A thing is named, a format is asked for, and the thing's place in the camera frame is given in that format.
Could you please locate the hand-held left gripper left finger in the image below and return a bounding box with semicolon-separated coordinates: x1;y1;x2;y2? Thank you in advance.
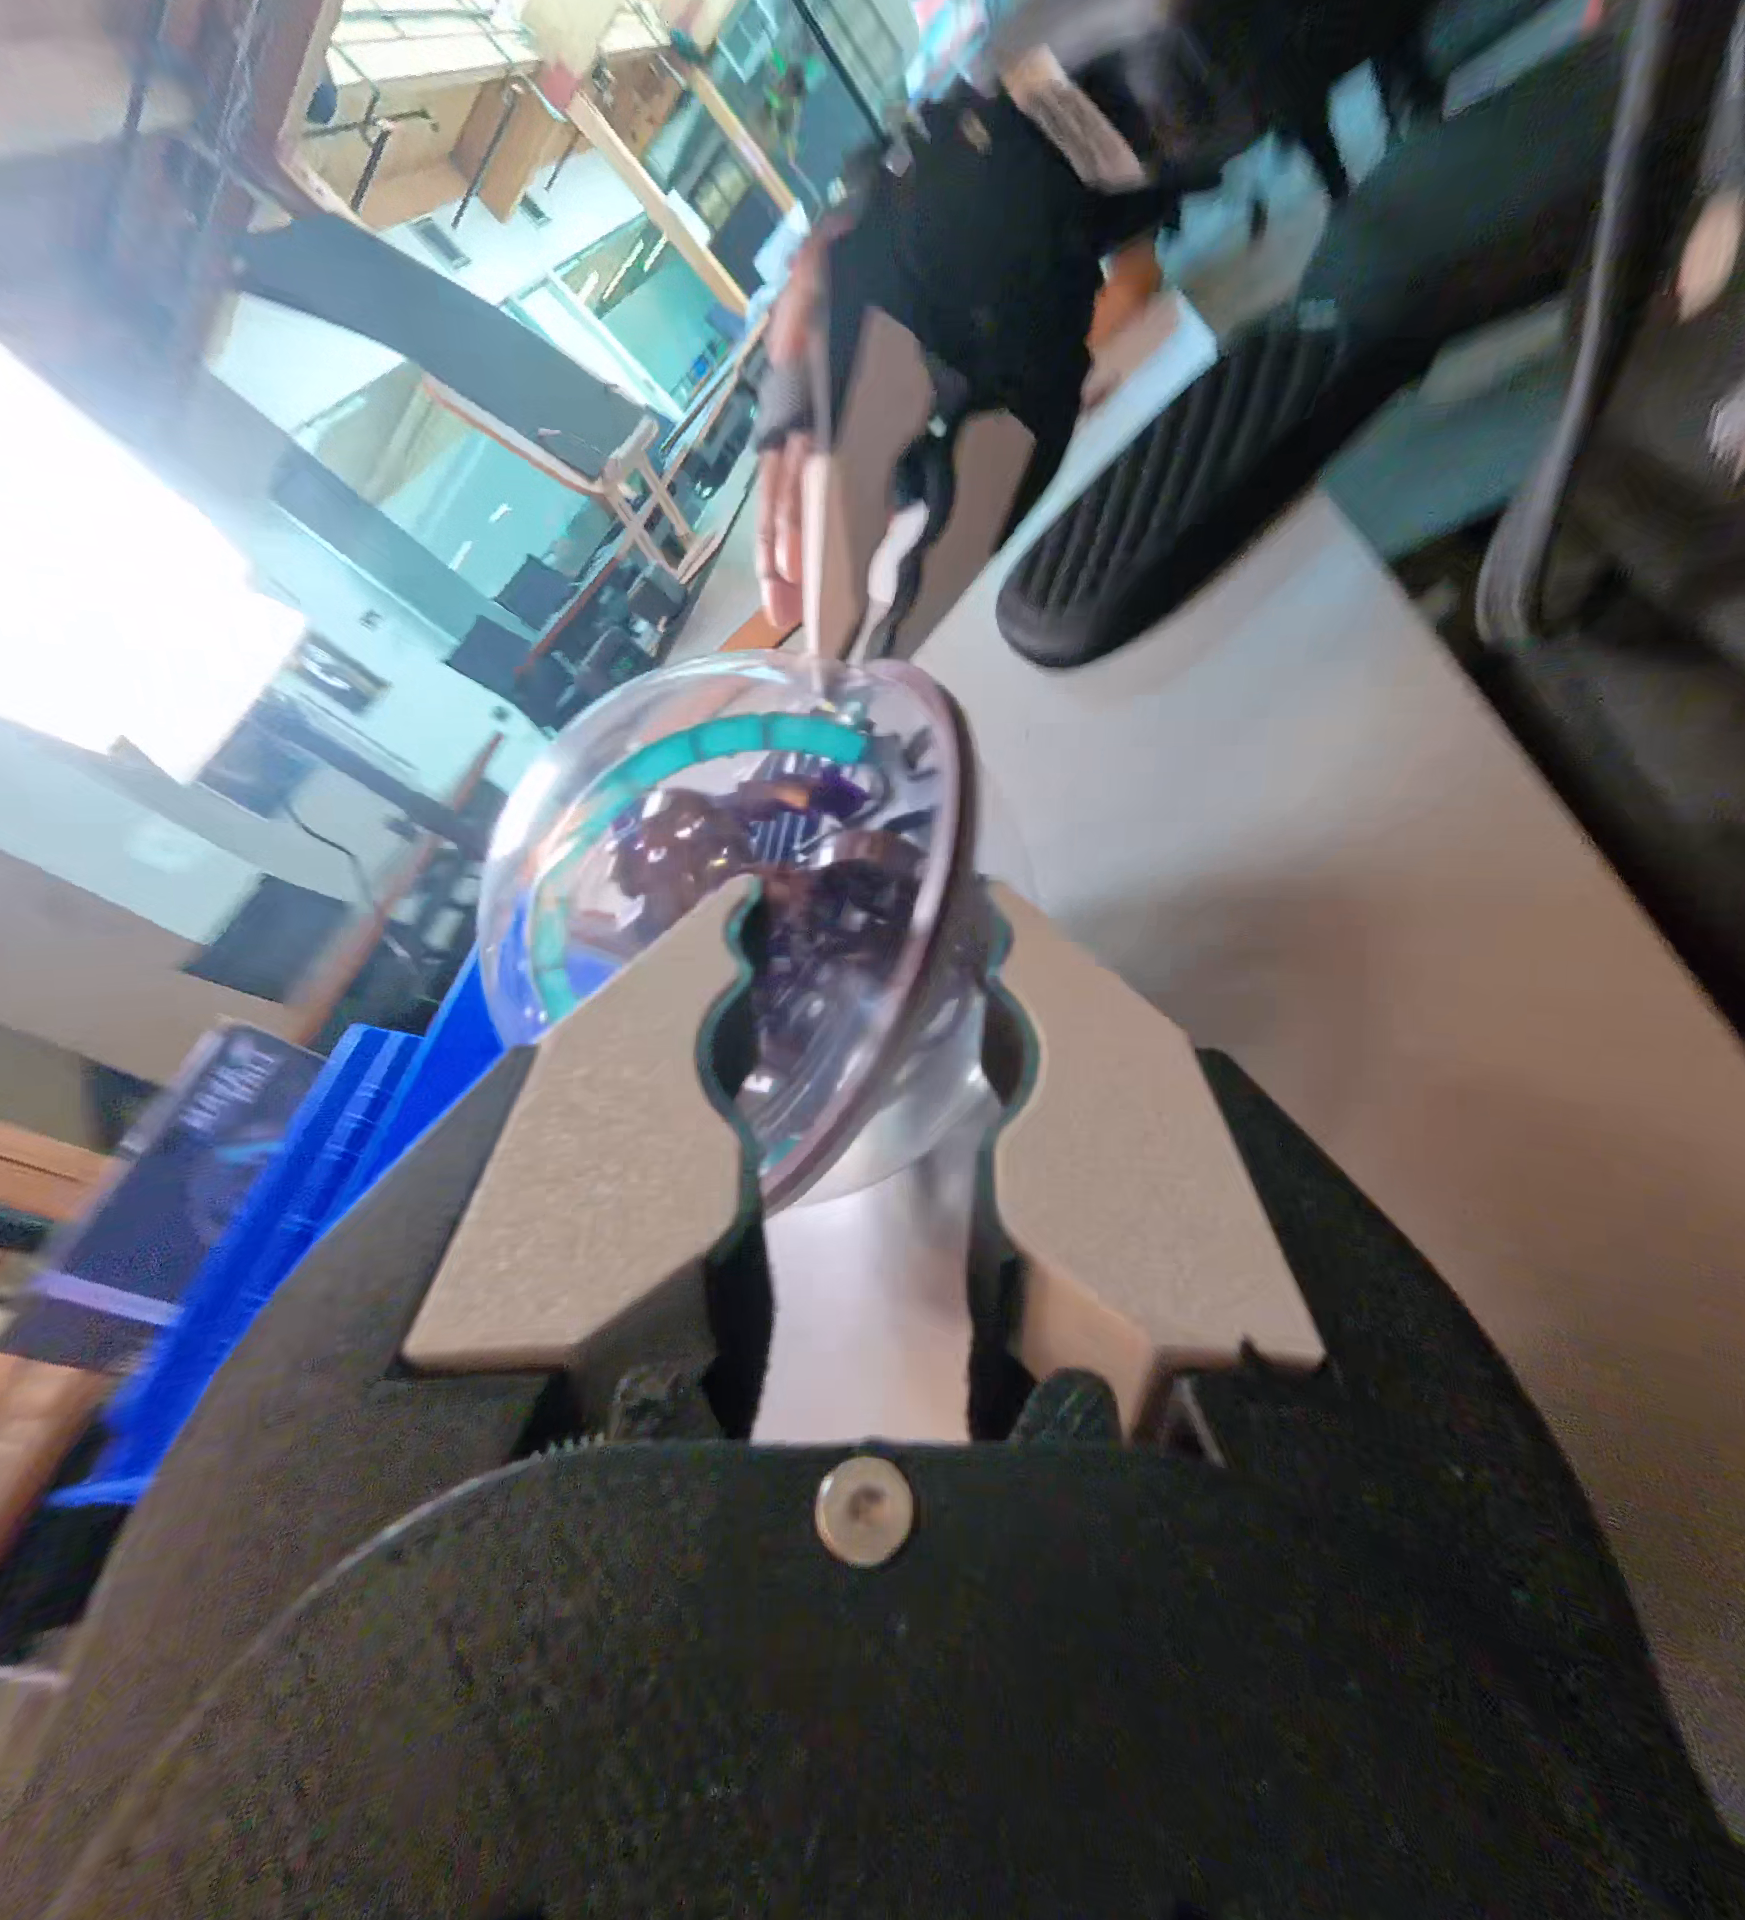
397;885;770;1382

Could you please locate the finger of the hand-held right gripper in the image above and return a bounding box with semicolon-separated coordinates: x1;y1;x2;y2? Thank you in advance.
800;434;839;703
829;322;948;671

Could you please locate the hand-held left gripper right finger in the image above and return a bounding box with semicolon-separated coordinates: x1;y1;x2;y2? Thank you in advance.
969;876;1331;1446

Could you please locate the clear maze ball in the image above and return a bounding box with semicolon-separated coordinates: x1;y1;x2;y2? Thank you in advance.
479;656;980;1217

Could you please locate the dark maze ball box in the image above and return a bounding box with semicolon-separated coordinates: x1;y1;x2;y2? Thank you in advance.
0;1020;331;1369

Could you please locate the person's right hand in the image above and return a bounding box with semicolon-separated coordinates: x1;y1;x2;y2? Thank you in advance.
752;239;831;636

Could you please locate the black textured wrist pad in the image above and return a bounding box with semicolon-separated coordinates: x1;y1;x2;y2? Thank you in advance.
995;322;1360;671

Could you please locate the blue plastic bin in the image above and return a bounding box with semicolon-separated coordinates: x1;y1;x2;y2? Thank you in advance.
53;945;550;1510

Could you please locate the white softbox light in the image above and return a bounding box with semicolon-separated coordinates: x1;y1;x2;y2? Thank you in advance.
0;269;308;784

